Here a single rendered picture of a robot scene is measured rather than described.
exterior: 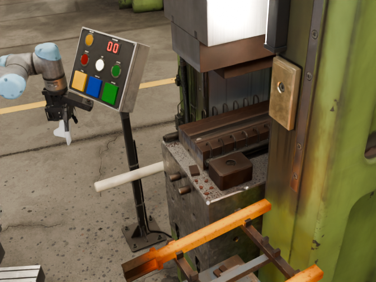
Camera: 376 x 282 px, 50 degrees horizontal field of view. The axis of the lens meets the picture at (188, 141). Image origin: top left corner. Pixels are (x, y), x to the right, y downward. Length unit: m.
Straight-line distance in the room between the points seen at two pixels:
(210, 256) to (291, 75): 0.70
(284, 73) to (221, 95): 0.59
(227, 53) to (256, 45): 0.10
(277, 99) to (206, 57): 0.24
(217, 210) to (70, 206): 1.56
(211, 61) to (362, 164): 0.49
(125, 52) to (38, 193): 1.49
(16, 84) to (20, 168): 1.89
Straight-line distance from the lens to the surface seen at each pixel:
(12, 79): 1.31
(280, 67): 1.04
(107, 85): 1.69
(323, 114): 0.99
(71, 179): 2.91
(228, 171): 1.25
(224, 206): 1.29
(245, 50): 1.22
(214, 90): 1.55
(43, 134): 3.48
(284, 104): 1.06
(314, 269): 1.04
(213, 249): 1.41
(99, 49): 1.76
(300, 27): 0.98
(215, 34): 1.09
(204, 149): 1.32
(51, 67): 1.44
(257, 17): 1.14
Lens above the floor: 1.77
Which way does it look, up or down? 35 degrees down
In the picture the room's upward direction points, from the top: 3 degrees counter-clockwise
